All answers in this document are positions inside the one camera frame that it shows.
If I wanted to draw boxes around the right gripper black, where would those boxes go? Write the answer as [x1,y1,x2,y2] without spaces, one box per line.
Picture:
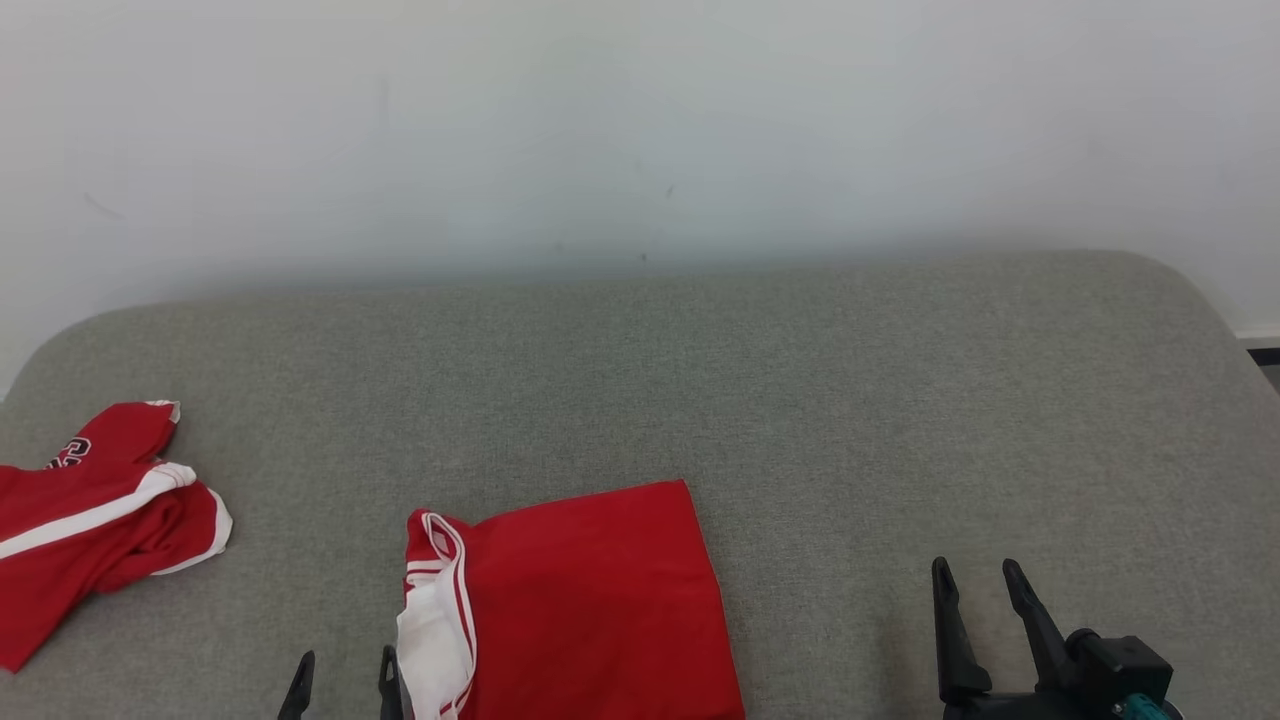
[931,557,1183,720]

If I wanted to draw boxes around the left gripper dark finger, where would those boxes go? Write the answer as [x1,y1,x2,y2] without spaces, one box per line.
[378,645,406,720]
[277,650,316,720]

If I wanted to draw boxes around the red jersey with white sleeves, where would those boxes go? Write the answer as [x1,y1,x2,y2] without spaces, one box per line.
[396,480,747,720]

